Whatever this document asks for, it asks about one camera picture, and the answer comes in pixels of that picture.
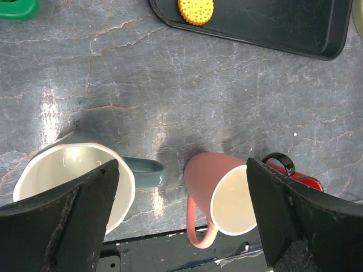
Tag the grey blue mug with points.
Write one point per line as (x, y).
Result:
(76, 154)

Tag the green three-tier stand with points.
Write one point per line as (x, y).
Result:
(357, 15)

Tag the lower left orange biscuit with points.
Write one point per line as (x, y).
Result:
(196, 12)

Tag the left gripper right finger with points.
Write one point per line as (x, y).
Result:
(301, 228)

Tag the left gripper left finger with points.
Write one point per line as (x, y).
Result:
(63, 228)

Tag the green plastic crate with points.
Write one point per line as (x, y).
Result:
(19, 10)

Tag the red mug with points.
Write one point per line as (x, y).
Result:
(283, 164)

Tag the pink mug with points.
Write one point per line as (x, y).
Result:
(217, 185)

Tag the black baking tray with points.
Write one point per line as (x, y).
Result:
(315, 29)

